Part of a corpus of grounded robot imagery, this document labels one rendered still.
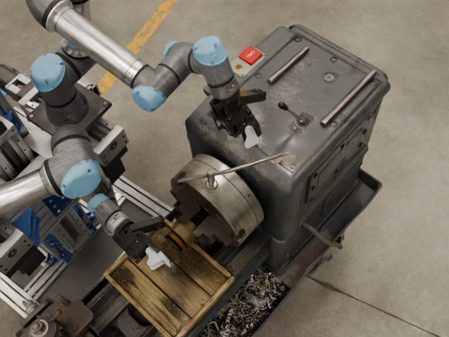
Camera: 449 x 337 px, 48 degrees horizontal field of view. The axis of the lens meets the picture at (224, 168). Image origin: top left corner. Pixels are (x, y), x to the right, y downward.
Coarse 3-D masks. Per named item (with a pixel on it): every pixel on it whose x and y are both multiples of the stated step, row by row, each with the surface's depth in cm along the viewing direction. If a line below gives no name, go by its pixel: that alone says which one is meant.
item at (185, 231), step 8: (176, 224) 164; (192, 224) 164; (168, 232) 165; (176, 232) 162; (184, 232) 162; (168, 240) 166; (176, 240) 161; (184, 240) 162; (192, 240) 164; (176, 248) 166; (184, 248) 164
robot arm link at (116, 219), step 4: (120, 212) 169; (112, 216) 167; (116, 216) 168; (120, 216) 168; (124, 216) 168; (108, 220) 167; (112, 220) 167; (116, 220) 167; (120, 220) 167; (124, 220) 167; (108, 224) 167; (112, 224) 167; (116, 224) 166; (108, 228) 168; (112, 228) 167; (116, 228) 166; (112, 232) 168
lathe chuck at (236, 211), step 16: (192, 160) 168; (176, 176) 165; (192, 192) 161; (208, 192) 156; (224, 192) 156; (208, 208) 160; (224, 208) 155; (240, 208) 158; (224, 224) 160; (240, 224) 159; (256, 224) 166; (240, 240) 163
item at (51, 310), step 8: (40, 304) 169; (48, 304) 170; (56, 304) 169; (32, 312) 168; (40, 312) 169; (48, 312) 167; (24, 320) 166; (32, 320) 168; (24, 336) 164; (88, 336) 162
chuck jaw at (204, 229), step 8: (208, 216) 166; (200, 224) 165; (208, 224) 164; (216, 224) 163; (192, 232) 163; (200, 232) 163; (208, 232) 162; (216, 232) 162; (224, 232) 161; (232, 232) 161; (240, 232) 161; (200, 240) 164; (208, 240) 164; (224, 240) 160
